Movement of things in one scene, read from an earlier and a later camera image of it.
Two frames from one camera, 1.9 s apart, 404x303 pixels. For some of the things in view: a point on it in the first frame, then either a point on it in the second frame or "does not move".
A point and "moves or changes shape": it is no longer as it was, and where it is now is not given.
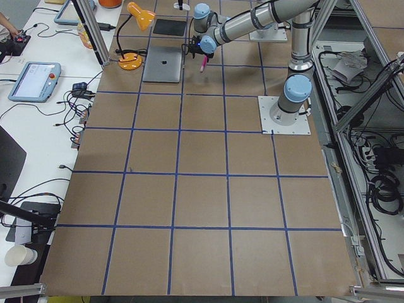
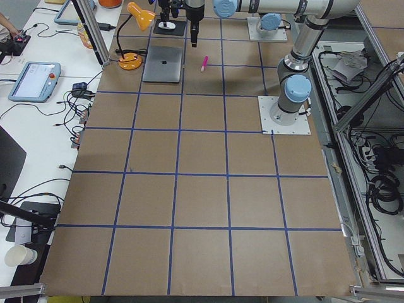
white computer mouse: (185, 7) moves or changes shape
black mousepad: (170, 27) does not move
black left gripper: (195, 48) → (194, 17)
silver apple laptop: (163, 64) does not move
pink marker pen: (204, 63) does not move
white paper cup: (19, 255) does not move
